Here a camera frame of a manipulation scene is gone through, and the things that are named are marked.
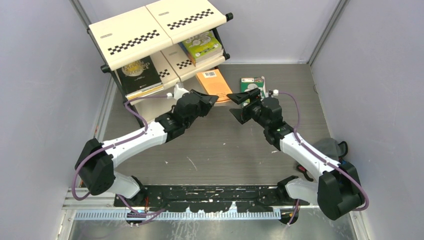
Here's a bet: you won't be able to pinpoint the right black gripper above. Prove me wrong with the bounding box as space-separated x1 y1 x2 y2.
227 88 270 129

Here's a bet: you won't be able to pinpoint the orange spine book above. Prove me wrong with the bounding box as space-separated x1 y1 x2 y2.
195 69 233 104

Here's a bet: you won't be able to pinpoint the yellow book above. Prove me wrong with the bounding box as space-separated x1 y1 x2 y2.
125 85 165 101

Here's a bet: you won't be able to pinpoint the light green spine book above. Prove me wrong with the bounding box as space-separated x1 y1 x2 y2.
179 31 224 66

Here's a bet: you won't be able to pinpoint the black Moon Sixpence book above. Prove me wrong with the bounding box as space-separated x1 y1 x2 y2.
115 56 162 95

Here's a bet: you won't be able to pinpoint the cream three-tier shelf rack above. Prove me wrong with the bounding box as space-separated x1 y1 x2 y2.
87 0 234 122

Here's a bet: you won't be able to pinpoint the dark green spine book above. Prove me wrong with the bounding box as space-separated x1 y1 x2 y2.
240 76 268 99

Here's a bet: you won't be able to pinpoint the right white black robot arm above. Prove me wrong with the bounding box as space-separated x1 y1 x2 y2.
227 88 370 220

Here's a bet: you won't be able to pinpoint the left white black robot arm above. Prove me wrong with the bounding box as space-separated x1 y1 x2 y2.
75 86 219 207

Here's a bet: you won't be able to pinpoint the red black scissors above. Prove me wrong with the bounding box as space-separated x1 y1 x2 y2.
296 164 314 182

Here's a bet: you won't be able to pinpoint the grey cloth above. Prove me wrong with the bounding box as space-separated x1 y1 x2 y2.
312 137 348 161

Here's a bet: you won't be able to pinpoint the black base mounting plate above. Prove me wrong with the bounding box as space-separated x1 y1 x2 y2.
129 185 296 223

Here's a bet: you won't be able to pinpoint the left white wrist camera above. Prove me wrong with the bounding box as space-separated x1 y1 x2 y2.
166 82 189 100

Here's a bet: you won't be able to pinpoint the aluminium rail frame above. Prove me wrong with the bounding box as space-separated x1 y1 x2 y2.
57 185 369 240

